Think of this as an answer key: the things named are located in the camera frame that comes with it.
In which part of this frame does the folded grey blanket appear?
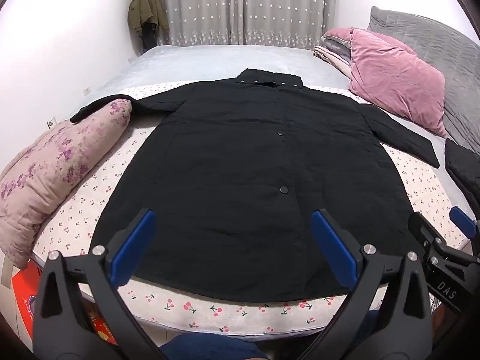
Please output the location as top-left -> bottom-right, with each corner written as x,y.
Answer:
322,38 -> 353,52

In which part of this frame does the cherry print bed sheet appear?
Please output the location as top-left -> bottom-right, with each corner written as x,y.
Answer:
30,82 -> 469,336

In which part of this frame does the pink floral pillow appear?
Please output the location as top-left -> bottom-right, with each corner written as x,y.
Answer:
0,98 -> 134,271

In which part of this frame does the pink velvet pillow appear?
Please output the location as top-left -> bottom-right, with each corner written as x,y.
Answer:
348,28 -> 449,139

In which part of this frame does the dark grey hanging garment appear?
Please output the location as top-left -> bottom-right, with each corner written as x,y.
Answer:
139,22 -> 158,54

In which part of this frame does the grey star print curtain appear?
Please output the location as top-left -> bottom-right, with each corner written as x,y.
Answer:
148,0 -> 336,50

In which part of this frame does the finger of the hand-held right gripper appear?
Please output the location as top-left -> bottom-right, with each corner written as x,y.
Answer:
408,212 -> 451,267
450,206 -> 480,241

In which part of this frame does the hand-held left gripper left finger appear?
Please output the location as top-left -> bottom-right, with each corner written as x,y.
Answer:
33,208 -> 166,360

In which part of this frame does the black quilted garment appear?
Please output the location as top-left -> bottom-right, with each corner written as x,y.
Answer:
444,139 -> 480,218

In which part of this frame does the black coat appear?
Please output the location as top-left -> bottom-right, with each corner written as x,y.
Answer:
70,68 -> 440,304

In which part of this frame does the folded beige blanket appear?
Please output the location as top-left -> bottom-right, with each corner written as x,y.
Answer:
313,45 -> 352,80

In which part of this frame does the folded pink blanket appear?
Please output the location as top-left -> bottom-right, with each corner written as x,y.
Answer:
322,27 -> 353,42

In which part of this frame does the red cardboard box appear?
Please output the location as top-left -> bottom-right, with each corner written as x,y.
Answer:
11,266 -> 121,346

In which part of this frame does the olive green hanging jacket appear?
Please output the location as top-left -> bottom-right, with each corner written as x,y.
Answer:
127,0 -> 170,40

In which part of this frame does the grey quilted quilt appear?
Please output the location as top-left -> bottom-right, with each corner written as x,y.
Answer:
367,6 -> 480,154

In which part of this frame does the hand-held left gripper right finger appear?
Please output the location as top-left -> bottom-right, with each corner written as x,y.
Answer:
296,208 -> 436,360

